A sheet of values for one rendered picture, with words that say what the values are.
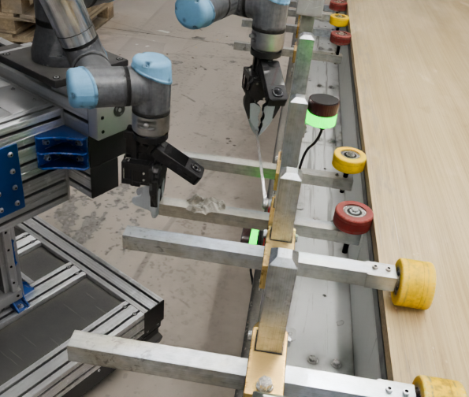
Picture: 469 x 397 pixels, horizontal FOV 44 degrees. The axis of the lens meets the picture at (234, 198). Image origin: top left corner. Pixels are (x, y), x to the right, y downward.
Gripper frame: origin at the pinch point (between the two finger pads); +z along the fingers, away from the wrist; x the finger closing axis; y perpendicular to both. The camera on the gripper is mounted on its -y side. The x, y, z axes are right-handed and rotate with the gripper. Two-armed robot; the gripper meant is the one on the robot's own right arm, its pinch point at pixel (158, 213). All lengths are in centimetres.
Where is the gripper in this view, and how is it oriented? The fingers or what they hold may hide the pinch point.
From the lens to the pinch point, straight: 127.6
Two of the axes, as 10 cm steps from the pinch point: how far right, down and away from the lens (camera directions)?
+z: -1.0, 8.3, 5.5
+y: -9.9, -1.6, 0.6
